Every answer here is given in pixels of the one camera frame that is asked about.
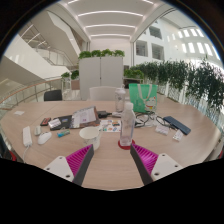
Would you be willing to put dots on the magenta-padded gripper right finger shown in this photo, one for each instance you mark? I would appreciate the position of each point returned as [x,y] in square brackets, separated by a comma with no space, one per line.
[165,165]

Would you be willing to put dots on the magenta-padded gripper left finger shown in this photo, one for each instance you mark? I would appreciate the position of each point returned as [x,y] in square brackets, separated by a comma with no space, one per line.
[60,166]

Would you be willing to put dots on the clear plastic water bottle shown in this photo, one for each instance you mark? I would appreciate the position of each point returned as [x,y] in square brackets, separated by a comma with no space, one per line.
[127,126]

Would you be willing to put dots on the white computer mouse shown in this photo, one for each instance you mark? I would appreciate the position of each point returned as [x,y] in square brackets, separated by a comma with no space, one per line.
[44,138]

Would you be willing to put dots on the clear plastic packet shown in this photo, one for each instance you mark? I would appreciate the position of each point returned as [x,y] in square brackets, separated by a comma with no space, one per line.
[162,129]
[178,135]

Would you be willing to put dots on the small blue green tube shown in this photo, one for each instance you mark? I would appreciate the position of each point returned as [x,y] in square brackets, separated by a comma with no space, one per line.
[63,133]

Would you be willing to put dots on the dark blue flat keyboard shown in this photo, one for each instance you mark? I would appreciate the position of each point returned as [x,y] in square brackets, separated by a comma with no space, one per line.
[177,125]

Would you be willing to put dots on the white card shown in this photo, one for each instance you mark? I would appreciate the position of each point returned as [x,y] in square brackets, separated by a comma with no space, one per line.
[55,123]

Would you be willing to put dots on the flat round red coaster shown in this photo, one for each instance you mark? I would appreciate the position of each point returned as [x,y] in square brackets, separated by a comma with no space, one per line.
[125,147]

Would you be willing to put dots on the black and red wallet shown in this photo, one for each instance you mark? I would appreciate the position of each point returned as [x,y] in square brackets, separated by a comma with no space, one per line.
[45,121]

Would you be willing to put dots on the printed booklet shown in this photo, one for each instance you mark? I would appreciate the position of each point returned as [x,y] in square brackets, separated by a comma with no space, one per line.
[85,116]

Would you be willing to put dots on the black and red chair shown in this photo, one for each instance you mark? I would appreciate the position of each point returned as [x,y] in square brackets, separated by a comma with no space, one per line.
[5,150]

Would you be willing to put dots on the white paper sheet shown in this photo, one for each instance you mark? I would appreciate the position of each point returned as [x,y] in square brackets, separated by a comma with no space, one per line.
[19,113]

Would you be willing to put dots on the small black device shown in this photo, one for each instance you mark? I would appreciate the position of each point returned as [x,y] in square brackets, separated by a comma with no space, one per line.
[103,114]

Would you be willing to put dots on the black office chair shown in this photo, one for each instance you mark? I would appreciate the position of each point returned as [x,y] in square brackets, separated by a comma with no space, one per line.
[53,95]

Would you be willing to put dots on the green tote bag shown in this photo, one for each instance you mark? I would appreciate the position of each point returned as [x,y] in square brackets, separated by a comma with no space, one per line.
[141,96]

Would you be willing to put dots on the white chair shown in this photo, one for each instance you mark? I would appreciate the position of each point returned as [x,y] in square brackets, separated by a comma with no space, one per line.
[101,94]

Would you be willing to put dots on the green hedge of plants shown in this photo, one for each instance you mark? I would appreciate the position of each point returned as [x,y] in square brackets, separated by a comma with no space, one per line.
[186,80]

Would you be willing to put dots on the potted green plants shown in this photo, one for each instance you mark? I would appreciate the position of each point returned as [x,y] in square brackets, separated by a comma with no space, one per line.
[75,74]

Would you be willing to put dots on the white cabinet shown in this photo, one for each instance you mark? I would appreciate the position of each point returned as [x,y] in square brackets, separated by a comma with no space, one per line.
[100,75]

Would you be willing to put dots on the green plants atop cabinet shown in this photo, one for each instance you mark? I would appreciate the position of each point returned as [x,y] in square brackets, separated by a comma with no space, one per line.
[101,53]

